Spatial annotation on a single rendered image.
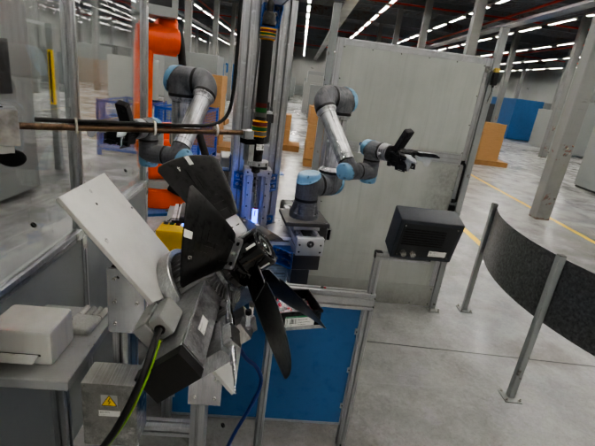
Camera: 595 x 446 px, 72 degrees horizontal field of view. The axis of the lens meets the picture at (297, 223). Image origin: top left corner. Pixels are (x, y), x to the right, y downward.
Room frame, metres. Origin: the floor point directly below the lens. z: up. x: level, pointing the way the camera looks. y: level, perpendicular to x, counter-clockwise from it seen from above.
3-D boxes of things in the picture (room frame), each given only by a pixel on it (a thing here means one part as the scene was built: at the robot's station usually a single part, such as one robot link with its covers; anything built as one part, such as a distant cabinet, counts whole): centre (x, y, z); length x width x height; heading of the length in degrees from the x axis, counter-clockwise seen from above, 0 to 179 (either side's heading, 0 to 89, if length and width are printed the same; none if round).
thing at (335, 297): (1.55, 0.07, 0.82); 0.90 x 0.04 x 0.08; 95
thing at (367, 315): (1.59, -0.35, 0.39); 0.04 x 0.04 x 0.78; 5
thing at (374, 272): (1.59, -0.35, 0.96); 0.03 x 0.03 x 0.20; 5
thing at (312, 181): (1.99, -0.03, 1.20); 0.13 x 0.12 x 0.14; 130
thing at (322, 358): (1.55, 0.07, 0.45); 0.82 x 0.02 x 0.66; 95
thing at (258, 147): (1.18, 0.14, 1.64); 0.04 x 0.04 x 0.46
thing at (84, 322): (1.12, 0.64, 0.87); 0.15 x 0.09 x 0.02; 1
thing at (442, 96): (3.06, -0.65, 1.10); 1.21 x 0.06 x 2.20; 95
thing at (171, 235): (1.52, 0.47, 1.02); 0.16 x 0.10 x 0.11; 95
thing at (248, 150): (1.18, 0.15, 1.49); 0.09 x 0.07 x 0.10; 130
